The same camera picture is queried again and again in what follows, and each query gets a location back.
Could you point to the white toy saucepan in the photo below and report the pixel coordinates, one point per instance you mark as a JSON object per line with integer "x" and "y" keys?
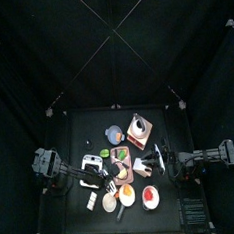
{"x": 150, "y": 197}

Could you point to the green toy vegetable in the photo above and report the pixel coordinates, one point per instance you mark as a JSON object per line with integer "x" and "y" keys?
{"x": 121, "y": 154}

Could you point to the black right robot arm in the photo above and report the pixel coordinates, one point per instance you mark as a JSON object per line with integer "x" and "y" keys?
{"x": 201, "y": 155}

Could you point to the white toy block bar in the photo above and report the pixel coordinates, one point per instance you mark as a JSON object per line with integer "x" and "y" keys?
{"x": 92, "y": 201}

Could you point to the green toy lime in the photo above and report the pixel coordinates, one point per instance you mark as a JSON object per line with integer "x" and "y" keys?
{"x": 104, "y": 153}

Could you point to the white toy toaster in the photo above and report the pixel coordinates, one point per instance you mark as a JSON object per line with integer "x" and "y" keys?
{"x": 91, "y": 162}

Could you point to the blue toy pot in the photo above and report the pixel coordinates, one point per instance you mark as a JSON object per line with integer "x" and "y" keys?
{"x": 114, "y": 134}

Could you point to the wooden toy knife block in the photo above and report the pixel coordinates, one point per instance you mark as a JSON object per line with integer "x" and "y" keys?
{"x": 141, "y": 167}

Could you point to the orange toy food in pan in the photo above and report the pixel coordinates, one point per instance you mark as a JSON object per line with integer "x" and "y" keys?
{"x": 127, "y": 190}

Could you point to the cream round plate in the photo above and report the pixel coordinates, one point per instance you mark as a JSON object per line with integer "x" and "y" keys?
{"x": 109, "y": 202}

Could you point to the small orange toy piece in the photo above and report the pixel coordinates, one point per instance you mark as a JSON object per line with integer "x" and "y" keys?
{"x": 116, "y": 195}

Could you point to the white printed label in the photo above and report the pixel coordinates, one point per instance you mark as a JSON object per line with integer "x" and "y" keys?
{"x": 194, "y": 211}

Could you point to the pink cutting board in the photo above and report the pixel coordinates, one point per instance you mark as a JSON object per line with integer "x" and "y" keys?
{"x": 124, "y": 165}

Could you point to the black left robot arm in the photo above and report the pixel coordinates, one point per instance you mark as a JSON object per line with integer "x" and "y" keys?
{"x": 72, "y": 172}

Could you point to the small black round object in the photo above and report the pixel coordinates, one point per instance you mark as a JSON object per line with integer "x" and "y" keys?
{"x": 88, "y": 144}

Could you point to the orange toy carrot piece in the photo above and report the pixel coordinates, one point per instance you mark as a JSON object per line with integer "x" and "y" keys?
{"x": 118, "y": 136}

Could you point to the yellow toy food piece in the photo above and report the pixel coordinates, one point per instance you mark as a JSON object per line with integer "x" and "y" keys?
{"x": 122, "y": 173}

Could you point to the white toy frying pan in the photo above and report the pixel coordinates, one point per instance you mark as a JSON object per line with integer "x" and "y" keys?
{"x": 126, "y": 196}

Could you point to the red toy food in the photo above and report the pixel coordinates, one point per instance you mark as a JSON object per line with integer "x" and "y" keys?
{"x": 149, "y": 195}

